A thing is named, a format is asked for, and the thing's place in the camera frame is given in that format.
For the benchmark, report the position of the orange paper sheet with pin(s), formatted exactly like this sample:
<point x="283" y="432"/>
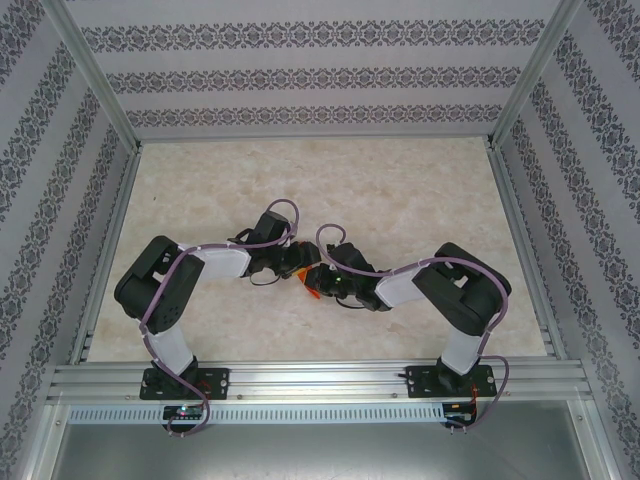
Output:
<point x="311" y="293"/>

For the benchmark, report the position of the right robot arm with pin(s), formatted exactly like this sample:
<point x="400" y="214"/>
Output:
<point x="460" y="295"/>

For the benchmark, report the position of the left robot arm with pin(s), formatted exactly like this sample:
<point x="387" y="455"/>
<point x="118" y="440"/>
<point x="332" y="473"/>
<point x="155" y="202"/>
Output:
<point x="155" y="290"/>

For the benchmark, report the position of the aluminium mounting rail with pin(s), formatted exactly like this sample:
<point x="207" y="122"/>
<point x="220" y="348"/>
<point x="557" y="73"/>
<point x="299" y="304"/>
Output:
<point x="320" y="380"/>

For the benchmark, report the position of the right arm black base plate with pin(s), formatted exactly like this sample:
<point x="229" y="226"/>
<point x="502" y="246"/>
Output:
<point x="422" y="382"/>

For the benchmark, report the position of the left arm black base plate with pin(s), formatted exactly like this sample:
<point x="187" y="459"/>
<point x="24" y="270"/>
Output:
<point x="217" y="382"/>

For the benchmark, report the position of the aluminium side rail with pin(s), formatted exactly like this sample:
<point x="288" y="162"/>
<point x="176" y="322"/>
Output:
<point x="108" y="250"/>
<point x="510" y="200"/>

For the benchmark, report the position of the aluminium frame post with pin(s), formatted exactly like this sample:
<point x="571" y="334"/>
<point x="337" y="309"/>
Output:
<point x="97" y="75"/>
<point x="530" y="75"/>

